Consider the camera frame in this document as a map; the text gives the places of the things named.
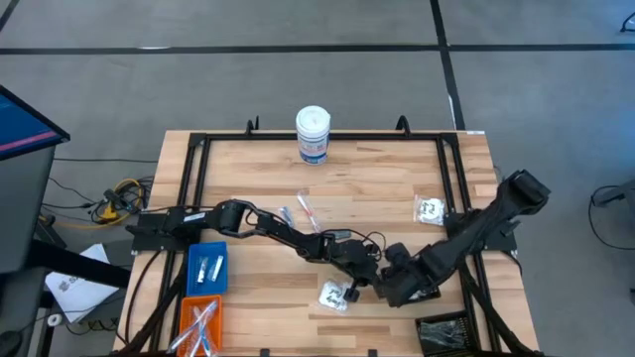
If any black cable bundle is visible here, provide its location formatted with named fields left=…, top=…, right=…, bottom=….
left=42, top=176, right=153, bottom=224

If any grey floor stand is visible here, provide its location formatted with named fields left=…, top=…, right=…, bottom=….
left=592, top=178, right=635, bottom=208

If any orange plastic bin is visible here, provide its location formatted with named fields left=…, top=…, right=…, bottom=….
left=177, top=295, right=223, bottom=357

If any looped black floor cable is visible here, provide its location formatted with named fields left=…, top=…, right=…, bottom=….
left=587, top=183, right=635, bottom=252

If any blue plastic bin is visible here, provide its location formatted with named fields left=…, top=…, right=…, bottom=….
left=186, top=241, right=229, bottom=298

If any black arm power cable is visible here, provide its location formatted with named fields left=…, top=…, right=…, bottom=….
left=123, top=250, right=168, bottom=346

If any black comb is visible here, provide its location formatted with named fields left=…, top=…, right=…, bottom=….
left=431, top=319, right=470, bottom=348
left=419, top=324, right=465, bottom=352
left=421, top=319, right=467, bottom=343
left=420, top=320, right=455, bottom=338

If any blue toothbrush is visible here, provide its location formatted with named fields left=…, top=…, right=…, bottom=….
left=192, top=305, right=214, bottom=357
left=186, top=316, right=209, bottom=357
left=168, top=300, right=219, bottom=354

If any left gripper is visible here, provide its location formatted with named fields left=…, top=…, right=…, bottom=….
left=324, top=236, right=383, bottom=304

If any red toothbrush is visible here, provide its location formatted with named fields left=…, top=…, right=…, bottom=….
left=296, top=190, right=324, bottom=234

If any black mesh plastic bin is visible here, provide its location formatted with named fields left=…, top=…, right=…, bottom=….
left=404, top=283, right=444, bottom=306
left=414, top=309, right=473, bottom=357

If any dark monitor with blue screen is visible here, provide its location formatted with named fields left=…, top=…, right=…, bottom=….
left=0, top=83, right=71, bottom=275

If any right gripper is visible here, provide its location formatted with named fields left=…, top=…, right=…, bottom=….
left=378, top=241, right=434, bottom=309

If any white wipes canister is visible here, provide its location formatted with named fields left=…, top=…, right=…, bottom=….
left=295, top=104, right=332, bottom=167

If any white paper sheet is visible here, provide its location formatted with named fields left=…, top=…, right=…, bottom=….
left=44, top=242, right=121, bottom=324

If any black monitor stand beam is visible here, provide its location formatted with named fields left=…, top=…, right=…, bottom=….
left=27, top=239, right=133, bottom=290

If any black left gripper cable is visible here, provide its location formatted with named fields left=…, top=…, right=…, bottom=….
left=354, top=229, right=389, bottom=260

